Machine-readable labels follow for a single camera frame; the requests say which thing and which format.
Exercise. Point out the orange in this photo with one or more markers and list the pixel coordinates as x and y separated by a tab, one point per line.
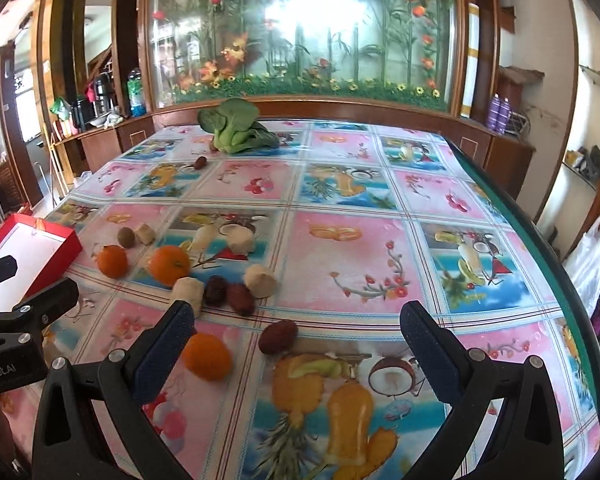
112	261
169	264
207	355

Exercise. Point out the brown kiwi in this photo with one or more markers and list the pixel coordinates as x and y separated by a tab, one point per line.
126	236

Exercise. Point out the green plastic bottle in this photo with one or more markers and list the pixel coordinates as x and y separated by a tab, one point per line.
135	92

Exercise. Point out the white plastic bag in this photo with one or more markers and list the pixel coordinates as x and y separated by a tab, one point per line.
587	265

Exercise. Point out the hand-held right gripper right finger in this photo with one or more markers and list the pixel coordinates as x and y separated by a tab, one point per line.
430	355

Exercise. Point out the black flask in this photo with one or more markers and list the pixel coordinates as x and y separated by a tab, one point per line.
78	114

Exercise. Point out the black coffee maker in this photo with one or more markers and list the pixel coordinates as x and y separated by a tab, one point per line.
101	94

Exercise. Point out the green plastic bag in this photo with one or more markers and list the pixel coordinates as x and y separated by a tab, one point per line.
59	106

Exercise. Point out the beige yam piece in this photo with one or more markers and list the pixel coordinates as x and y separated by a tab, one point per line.
260	280
242	241
145	234
189	292

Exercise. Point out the floral glass panel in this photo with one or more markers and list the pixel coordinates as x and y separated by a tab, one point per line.
330	35

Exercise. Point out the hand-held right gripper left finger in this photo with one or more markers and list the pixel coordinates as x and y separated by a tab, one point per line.
164	352

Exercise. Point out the white mat with red border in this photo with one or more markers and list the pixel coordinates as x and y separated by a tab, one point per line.
25	260

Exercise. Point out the white cloth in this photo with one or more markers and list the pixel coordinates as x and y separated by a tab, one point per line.
112	119

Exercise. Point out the red date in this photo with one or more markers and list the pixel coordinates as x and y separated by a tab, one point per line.
240	298
215	290
200	162
277	336

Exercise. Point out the purple bottle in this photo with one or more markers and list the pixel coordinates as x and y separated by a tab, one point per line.
504	115
492	112

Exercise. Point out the green bok choy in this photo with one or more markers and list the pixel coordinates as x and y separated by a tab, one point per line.
235	130

